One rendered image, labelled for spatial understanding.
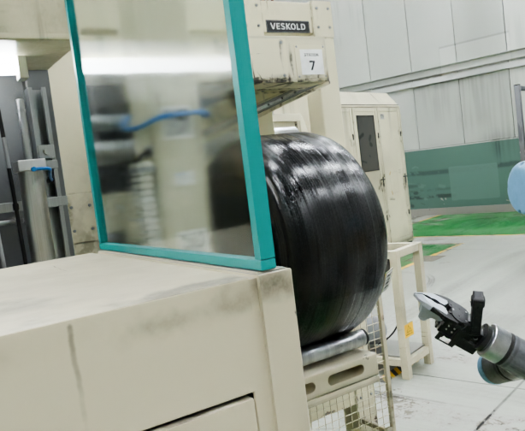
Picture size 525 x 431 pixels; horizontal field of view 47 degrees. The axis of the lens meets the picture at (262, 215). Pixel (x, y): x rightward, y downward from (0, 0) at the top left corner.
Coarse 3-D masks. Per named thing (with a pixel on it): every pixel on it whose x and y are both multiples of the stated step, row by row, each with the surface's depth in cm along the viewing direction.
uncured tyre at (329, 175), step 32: (288, 160) 145; (320, 160) 148; (352, 160) 153; (288, 192) 140; (320, 192) 141; (352, 192) 146; (288, 224) 139; (320, 224) 138; (352, 224) 143; (384, 224) 149; (288, 256) 140; (320, 256) 138; (352, 256) 143; (384, 256) 149; (320, 288) 140; (352, 288) 145; (320, 320) 144; (352, 320) 153
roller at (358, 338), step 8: (336, 336) 159; (344, 336) 159; (352, 336) 160; (360, 336) 161; (368, 336) 162; (312, 344) 155; (320, 344) 155; (328, 344) 156; (336, 344) 156; (344, 344) 157; (352, 344) 159; (360, 344) 161; (304, 352) 151; (312, 352) 152; (320, 352) 153; (328, 352) 155; (336, 352) 156; (304, 360) 151; (312, 360) 152; (320, 360) 155
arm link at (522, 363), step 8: (512, 336) 152; (512, 344) 151; (520, 344) 151; (512, 352) 150; (520, 352) 150; (504, 360) 151; (512, 360) 150; (520, 360) 150; (504, 368) 153; (512, 368) 151; (520, 368) 151; (512, 376) 155; (520, 376) 153
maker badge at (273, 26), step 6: (270, 24) 223; (276, 24) 225; (282, 24) 226; (288, 24) 228; (294, 24) 229; (300, 24) 231; (306, 24) 232; (270, 30) 223; (276, 30) 225; (282, 30) 226; (288, 30) 228; (294, 30) 229; (300, 30) 231; (306, 30) 232
